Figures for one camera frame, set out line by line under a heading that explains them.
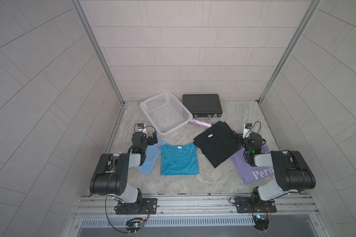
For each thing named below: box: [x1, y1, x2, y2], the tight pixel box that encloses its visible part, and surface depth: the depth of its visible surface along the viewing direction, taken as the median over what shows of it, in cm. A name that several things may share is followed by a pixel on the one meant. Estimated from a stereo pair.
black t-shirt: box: [193, 120, 240, 169], surface depth 93 cm
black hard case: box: [182, 93, 223, 118], surface depth 111 cm
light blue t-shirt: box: [135, 139, 167, 176], surface depth 88 cm
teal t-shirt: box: [158, 143, 200, 176], surface depth 87 cm
